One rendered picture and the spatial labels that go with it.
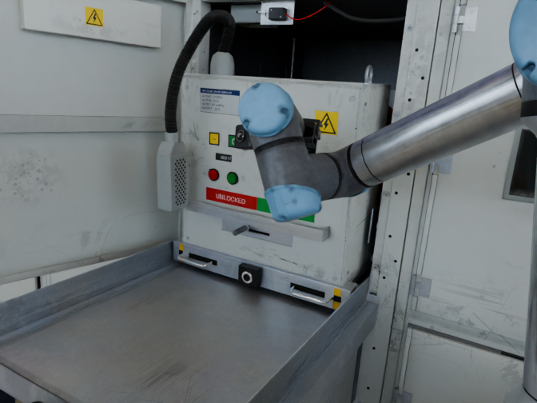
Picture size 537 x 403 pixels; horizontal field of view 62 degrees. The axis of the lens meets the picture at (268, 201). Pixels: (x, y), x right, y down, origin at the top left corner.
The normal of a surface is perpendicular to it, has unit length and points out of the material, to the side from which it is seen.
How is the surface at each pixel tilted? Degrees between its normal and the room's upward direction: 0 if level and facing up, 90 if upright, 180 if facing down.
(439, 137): 108
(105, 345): 0
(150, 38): 90
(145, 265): 90
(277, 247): 93
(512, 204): 90
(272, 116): 75
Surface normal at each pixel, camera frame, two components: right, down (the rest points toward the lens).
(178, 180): 0.87, 0.18
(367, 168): -0.55, 0.45
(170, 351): 0.07, -0.97
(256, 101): -0.22, -0.05
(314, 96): -0.50, 0.22
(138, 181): 0.72, 0.22
